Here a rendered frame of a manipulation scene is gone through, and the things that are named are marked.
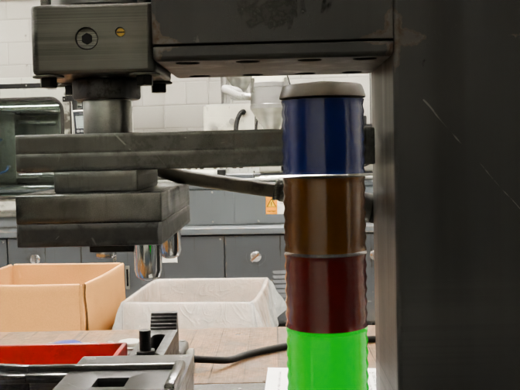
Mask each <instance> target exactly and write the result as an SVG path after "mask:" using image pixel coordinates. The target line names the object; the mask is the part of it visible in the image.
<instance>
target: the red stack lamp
mask: <svg viewBox="0 0 520 390"><path fill-rule="evenodd" d="M366 254H367V252H366V251H360V252H355V253H349V254H338V255H304V254H295V253H289V252H285V253H284V255H285V258H286V262H285V269H286V275H285V280H286V288H285V291H286V307H287V308H286V318H287V321H286V327H288V328H289V329H290V330H295V331H299V332H304V333H312V334H341V333H348V332H353V331H357V330H362V329H364V328H365V327H367V326H368V322H367V315H368V311H367V307H366V306H367V302H368V299H367V296H366V293H367V290H368V288H367V285H366V280H367V274H366V268H367V262H366V259H365V258H366Z"/></svg>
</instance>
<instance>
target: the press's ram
mask: <svg viewBox="0 0 520 390"><path fill-rule="evenodd" d="M72 88H73V99H74V100H75V101H83V117H84V133H83V134H58V135H16V136H15V158H16V171H17V172H18V173H33V172H55V173H54V190H45V191H40V192H35V193H27V194H22V195H17V196H15V210H16V223H17V226H16V230H17V247H18V248H48V247H84V246H90V252H91V253H96V258H114V257H115V256H116V252H134V265H135V274H136V276H137V277H138V278H140V279H141V280H144V281H151V280H155V279H157V278H159V277H160V276H161V273H162V270H163V258H162V257H164V258H176V257H177V256H179V255H180V252H181V249H182V245H181V228H183V227H184V226H185V225H186V224H188V223H189V222H190V205H188V204H190V193H189V185H187V184H186V183H158V171H157V170H158V169H199V168H233V167H266V166H283V164H282V160H283V154H282V146H283V142H282V133H283V131H282V129H251V130H218V131H186V132H132V101H137V100H139V99H140V98H141V86H138V85H137V80H136V79H131V78H127V77H88V78H83V79H79V80H74V81H73V83H72ZM363 130H364V135H365V137H364V147H365V150H364V158H365V163H364V164H365V165H366V164H375V128H374V127H364V129H363Z"/></svg>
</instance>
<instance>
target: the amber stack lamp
mask: <svg viewBox="0 0 520 390"><path fill-rule="evenodd" d="M282 179H283V182H284V186H283V193H284V200H283V204H284V208H285V209H284V213H283V215H284V218H285V222H284V226H283V227H284V229H285V235H284V241H285V243H286V245H285V248H284V251H286V252H289V253H295V254H304V255H338V254H349V253H355V252H360V251H365V250H367V248H366V244H365V242H366V237H367V236H366V234H365V228H366V222H365V215H366V210H365V208H364V205H365V202H366V199H365V196H364V193H365V189H366V188H365V185H364V180H365V176H293V177H283V178H282Z"/></svg>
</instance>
